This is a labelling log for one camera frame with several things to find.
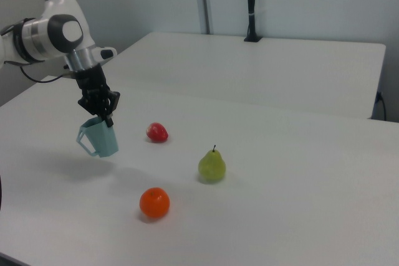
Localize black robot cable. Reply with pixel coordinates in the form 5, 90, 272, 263
17, 63, 75, 84

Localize red bitten apple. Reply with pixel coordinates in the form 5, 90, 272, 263
145, 122, 170, 143

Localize teal hexagonal mug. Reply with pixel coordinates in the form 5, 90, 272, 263
76, 115, 120, 159

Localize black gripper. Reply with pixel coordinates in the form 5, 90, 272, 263
74, 62, 122, 128

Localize orange fruit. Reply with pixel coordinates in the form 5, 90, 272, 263
139, 187, 171, 219

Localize green pear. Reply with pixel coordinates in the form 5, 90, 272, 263
198, 144, 227, 183

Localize black pole with base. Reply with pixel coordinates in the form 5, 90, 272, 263
243, 0, 263, 43

